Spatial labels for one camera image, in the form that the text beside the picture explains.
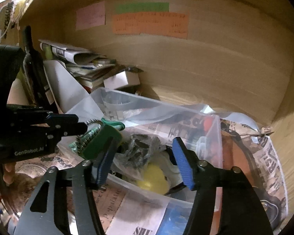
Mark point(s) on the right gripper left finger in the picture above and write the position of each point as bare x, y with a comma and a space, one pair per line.
46, 210

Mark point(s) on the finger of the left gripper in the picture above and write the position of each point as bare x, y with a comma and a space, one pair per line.
61, 119
56, 131

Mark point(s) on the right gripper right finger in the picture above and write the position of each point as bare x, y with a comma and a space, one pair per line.
241, 209

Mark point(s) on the green knitted cloth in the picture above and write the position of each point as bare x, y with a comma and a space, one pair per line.
82, 141

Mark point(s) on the black and white eye mask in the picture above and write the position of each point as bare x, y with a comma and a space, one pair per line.
133, 171

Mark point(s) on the yellow foam ball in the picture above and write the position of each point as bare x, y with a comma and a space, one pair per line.
154, 180

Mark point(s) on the person's left hand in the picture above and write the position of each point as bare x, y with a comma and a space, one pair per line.
9, 173

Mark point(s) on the white plastic box lid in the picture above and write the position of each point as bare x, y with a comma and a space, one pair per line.
69, 95

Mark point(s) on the bronze ornamental clock plate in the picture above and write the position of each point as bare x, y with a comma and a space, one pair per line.
20, 191

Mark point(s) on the dark wine bottle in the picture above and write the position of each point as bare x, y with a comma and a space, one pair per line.
34, 73

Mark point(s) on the stack of newspapers and books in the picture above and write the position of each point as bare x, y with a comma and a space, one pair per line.
87, 67

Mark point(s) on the newspaper desk covering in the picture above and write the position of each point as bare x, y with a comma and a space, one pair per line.
242, 146

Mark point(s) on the clear plastic storage box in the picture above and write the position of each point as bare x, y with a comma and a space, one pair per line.
151, 126

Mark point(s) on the small white cardboard box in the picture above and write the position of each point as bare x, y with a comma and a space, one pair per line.
121, 80

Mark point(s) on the pink sticky note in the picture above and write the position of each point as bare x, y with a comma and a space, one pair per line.
90, 16

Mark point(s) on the green sticky note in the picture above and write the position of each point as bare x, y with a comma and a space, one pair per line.
142, 7

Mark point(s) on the orange sticky note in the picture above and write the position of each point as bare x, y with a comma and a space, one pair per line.
168, 24

